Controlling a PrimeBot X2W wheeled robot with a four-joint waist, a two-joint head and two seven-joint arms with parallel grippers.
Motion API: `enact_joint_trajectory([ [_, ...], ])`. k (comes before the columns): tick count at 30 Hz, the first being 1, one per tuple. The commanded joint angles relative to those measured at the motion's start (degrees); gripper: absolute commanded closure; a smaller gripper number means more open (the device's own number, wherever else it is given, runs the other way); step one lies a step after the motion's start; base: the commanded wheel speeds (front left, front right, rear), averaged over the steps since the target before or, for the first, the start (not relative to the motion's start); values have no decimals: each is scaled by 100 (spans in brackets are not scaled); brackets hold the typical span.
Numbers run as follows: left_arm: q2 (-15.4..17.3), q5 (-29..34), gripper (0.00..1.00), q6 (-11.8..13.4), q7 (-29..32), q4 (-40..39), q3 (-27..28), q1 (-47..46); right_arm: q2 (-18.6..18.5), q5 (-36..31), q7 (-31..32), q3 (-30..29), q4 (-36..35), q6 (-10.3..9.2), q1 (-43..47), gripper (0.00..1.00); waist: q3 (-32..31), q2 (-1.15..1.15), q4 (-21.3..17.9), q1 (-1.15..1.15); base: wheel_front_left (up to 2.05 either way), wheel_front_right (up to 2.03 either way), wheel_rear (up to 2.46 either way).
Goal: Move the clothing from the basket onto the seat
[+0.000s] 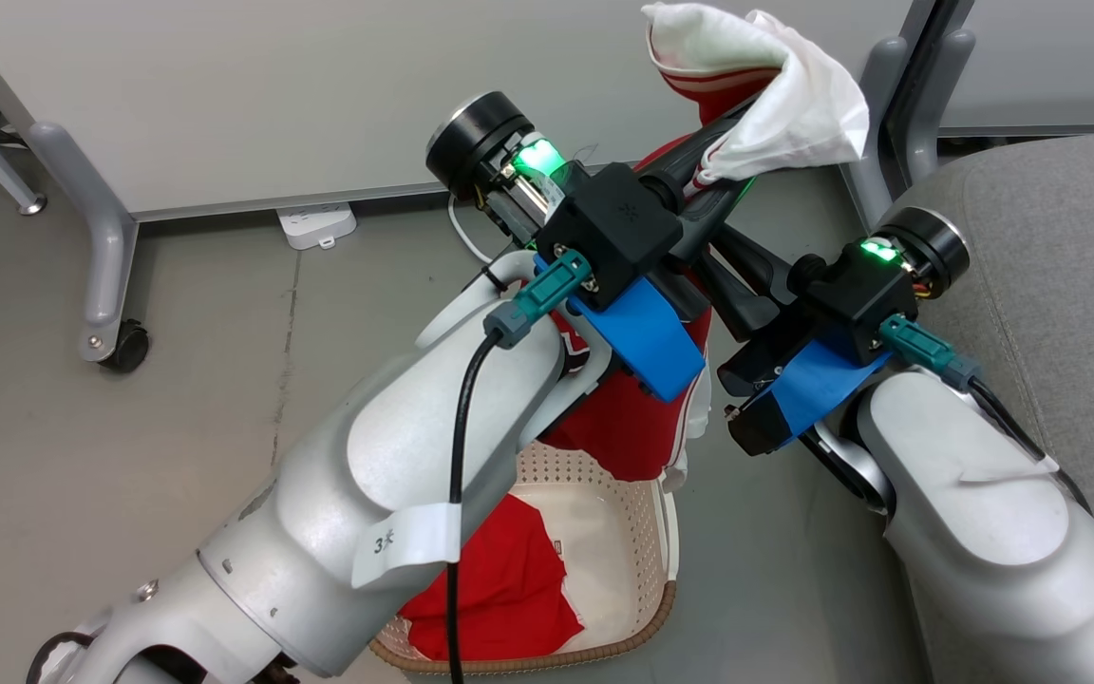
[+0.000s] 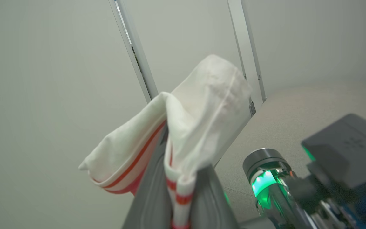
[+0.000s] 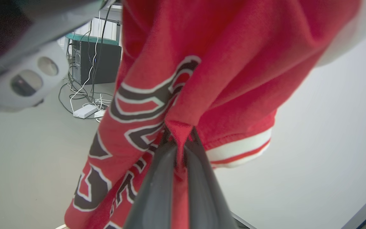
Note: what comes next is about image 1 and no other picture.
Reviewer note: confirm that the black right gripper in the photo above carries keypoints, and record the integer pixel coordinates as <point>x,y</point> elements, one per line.
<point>932,249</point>

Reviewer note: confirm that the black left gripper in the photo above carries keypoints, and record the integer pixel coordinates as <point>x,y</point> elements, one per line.
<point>480,142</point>

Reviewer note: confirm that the red white striped garment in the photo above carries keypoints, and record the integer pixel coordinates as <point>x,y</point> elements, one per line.
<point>794,85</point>

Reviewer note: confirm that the plain red garment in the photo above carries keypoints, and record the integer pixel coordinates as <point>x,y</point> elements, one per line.
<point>499,589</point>

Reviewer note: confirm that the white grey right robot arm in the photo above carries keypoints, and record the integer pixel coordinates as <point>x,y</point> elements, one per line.
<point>965,513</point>

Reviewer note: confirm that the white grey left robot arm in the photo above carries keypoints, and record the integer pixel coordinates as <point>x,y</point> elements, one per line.
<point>395,446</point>

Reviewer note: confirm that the cream perforated laundry basket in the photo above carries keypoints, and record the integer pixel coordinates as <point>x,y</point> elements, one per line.
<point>609,532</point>

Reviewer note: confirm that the grey fabric sofa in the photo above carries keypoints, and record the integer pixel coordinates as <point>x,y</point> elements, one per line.
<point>1069,275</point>

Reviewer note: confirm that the narrow white partition panel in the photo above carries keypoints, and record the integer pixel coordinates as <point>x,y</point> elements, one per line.
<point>1050,57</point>

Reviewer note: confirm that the white power strip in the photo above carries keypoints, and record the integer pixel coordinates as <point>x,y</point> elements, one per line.
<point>317,225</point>

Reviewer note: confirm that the large white partition panel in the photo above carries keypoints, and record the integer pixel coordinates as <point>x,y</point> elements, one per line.
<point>319,85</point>

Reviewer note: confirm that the black caster wheel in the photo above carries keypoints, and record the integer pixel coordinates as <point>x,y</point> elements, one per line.
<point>129,347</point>

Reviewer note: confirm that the grey partition leg with caster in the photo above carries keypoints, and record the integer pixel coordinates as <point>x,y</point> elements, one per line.
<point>101,247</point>

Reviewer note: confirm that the blue black left wrist camera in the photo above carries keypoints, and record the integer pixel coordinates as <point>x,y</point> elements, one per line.
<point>637,332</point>

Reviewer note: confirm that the blue black wrist camera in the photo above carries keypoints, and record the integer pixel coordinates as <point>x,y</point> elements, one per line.
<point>827,380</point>
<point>637,332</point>

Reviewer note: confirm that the blue black right wrist camera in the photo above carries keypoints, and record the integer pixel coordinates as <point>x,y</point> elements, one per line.
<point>827,380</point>

